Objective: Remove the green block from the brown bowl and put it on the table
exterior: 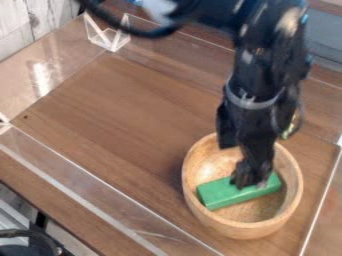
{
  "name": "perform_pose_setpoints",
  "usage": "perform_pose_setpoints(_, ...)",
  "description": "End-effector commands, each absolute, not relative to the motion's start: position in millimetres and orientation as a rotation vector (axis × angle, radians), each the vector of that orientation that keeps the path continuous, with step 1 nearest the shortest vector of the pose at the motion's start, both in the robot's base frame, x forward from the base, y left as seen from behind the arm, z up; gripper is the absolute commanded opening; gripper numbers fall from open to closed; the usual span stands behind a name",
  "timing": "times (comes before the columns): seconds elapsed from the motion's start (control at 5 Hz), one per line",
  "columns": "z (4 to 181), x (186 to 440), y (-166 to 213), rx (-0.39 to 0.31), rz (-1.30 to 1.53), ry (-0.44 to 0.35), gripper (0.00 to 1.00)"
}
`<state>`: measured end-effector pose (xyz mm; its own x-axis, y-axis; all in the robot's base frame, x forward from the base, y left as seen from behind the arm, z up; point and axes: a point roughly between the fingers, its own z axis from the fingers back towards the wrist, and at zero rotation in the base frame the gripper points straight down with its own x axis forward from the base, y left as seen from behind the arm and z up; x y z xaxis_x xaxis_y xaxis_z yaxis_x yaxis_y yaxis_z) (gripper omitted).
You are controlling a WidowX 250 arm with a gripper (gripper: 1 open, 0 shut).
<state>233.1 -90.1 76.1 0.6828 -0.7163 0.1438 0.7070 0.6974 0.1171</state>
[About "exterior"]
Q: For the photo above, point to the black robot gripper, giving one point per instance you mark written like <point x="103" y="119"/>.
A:
<point x="252" y="123"/>

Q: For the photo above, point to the green rectangular block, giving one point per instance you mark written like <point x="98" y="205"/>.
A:
<point x="218" y="194"/>

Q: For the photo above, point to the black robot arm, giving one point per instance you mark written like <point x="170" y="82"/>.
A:
<point x="262" y="92"/>

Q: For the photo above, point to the brown wooden bowl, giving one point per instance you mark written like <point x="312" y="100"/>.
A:
<point x="257" y="217"/>

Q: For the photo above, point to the red plush strawberry toy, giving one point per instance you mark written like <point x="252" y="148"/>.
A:
<point x="291" y="129"/>

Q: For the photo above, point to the clear acrylic front barrier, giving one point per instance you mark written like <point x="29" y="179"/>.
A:
<point x="105" y="217"/>

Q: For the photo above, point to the black device lower left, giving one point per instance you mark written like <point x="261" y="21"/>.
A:
<point x="30" y="241"/>

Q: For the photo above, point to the clear acrylic corner bracket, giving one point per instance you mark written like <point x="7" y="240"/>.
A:
<point x="110" y="39"/>

